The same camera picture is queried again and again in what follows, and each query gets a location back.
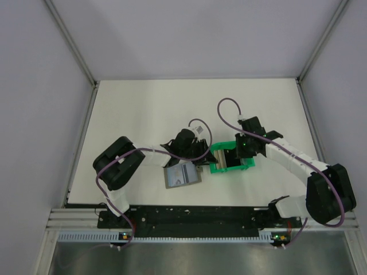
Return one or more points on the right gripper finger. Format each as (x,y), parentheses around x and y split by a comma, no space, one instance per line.
(241,150)
(251,150)

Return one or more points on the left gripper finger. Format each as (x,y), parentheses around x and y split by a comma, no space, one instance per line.
(206,160)
(202,145)

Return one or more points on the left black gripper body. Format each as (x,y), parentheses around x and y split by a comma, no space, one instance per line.
(192,150)

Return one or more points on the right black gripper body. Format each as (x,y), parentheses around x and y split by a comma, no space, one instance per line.
(241,138)

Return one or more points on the green plastic bin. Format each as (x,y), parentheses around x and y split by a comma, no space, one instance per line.
(230,157)

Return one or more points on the grey card holder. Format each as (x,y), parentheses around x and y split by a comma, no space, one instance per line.
(199,171)

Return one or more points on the white credit card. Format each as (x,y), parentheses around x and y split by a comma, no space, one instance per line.
(175,176)
(189,173)

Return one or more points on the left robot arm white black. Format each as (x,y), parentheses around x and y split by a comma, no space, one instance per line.
(116,165)

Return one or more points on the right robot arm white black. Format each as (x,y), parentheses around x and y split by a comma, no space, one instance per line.
(328,189)

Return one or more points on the stack of white cards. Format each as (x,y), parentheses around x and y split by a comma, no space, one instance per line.
(220,156)

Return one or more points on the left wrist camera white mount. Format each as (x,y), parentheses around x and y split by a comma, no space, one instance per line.
(197,130)

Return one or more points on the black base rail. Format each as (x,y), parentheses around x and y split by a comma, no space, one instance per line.
(199,231)

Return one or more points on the white slotted cable duct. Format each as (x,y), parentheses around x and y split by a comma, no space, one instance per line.
(118,237)

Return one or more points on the right aluminium frame post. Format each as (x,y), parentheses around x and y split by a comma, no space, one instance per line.
(324,38)

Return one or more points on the aluminium frame post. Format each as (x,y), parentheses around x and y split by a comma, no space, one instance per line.
(324,38)
(70,42)

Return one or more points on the left aluminium frame post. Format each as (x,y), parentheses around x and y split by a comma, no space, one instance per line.
(70,42)

